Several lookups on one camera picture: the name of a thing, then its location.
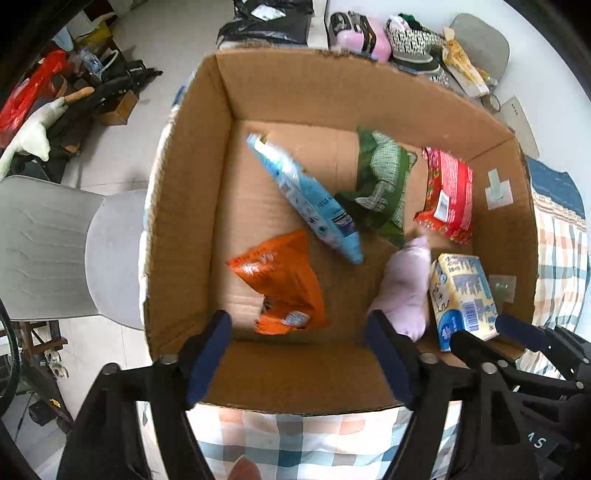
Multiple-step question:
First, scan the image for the black white patterned bag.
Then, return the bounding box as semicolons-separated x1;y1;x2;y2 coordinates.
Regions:
385;14;450;87

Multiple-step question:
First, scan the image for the red plastic bag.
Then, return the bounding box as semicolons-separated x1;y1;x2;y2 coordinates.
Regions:
1;49;68;148

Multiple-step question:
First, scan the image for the blue blanket under quilt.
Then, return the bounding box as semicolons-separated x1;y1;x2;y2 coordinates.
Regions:
526;156;585;219

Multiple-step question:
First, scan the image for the white board against wall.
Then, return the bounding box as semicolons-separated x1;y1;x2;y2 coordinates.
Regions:
496;96;540;159

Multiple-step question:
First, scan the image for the orange snack bag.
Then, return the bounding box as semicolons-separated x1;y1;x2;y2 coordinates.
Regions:
226;229;329;335

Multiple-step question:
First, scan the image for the long blue snack packet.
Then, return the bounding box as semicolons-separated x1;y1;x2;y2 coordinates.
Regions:
246;133;365;265

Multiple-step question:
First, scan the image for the green snack bag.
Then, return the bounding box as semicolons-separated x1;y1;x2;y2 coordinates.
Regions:
335;128;418;247

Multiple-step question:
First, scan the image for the pink cloth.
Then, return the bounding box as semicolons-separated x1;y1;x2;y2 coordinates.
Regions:
368;230;432;342

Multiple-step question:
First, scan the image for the white goose plush toy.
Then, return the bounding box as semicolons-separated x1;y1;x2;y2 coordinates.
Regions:
1;87;94;179

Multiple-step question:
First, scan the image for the light grey plastic chair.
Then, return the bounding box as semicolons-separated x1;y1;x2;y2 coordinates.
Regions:
1;176;146;330

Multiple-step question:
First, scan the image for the yellow blue milk carton box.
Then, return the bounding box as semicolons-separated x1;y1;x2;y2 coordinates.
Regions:
429;253;498;352

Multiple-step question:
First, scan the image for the grey fabric chair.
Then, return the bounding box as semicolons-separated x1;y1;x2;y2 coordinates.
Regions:
450;13;510;81

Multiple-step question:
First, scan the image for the person's left hand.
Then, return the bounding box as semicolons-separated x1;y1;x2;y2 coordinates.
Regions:
228;456;262;480

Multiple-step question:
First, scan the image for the plaid checkered quilt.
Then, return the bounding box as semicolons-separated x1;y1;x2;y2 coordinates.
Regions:
138;202;591;480

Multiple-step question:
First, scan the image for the black plastic bag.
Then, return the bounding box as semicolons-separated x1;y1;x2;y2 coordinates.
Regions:
216;0;315;45

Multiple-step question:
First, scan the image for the open cardboard box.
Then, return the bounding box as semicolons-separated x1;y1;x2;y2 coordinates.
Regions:
140;47;538;415

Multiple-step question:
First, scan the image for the red snack bag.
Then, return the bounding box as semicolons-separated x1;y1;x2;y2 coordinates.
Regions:
414;147;473;245

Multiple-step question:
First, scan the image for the yellow white snack bag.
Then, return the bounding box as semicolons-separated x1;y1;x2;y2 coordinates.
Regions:
442;27;490;98

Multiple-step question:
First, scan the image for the tape roll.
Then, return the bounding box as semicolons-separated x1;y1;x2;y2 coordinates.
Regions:
480;94;501;115

